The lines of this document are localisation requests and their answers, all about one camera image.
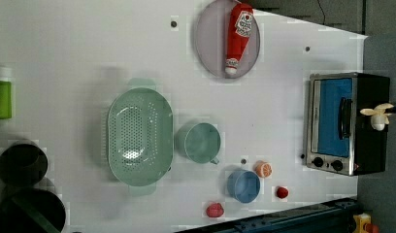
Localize yellow plush peeled banana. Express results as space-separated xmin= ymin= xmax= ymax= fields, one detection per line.
xmin=360 ymin=103 xmax=393 ymax=131

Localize black toaster oven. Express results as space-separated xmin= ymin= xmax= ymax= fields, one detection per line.
xmin=306 ymin=73 xmax=390 ymax=176

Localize yellow clamp block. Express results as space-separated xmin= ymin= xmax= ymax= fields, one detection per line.
xmin=353 ymin=214 xmax=380 ymax=233

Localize red strawberry toy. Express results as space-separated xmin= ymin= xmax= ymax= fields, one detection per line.
xmin=276 ymin=186 xmax=289 ymax=199

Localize orange slice toy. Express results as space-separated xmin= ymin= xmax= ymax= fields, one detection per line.
xmin=255 ymin=161 xmax=273 ymax=178

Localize blue cup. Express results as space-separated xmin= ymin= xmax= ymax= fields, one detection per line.
xmin=227 ymin=169 xmax=260 ymax=204

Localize red ketchup bottle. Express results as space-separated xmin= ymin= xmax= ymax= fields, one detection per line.
xmin=225 ymin=3 xmax=253 ymax=76

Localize grey round plate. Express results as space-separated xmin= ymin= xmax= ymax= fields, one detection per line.
xmin=194 ymin=0 xmax=260 ymax=79

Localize red green apple toy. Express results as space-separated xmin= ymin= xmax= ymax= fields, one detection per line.
xmin=206 ymin=203 xmax=224 ymax=217

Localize green oval colander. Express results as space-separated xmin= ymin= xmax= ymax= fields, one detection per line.
xmin=107 ymin=78 xmax=174 ymax=196

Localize large black cylinder container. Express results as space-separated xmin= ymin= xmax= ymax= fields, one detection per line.
xmin=0 ymin=188 xmax=66 ymax=233

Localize small black cylinder container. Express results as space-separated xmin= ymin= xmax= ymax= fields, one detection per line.
xmin=0 ymin=144 xmax=49 ymax=187

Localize green bottle white cap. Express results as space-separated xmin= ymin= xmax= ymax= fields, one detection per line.
xmin=0 ymin=67 xmax=13 ymax=119

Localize blue metal frame rail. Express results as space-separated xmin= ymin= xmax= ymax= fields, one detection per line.
xmin=178 ymin=198 xmax=362 ymax=233

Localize green cup with handle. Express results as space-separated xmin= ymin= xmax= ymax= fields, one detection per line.
xmin=175 ymin=121 xmax=221 ymax=164

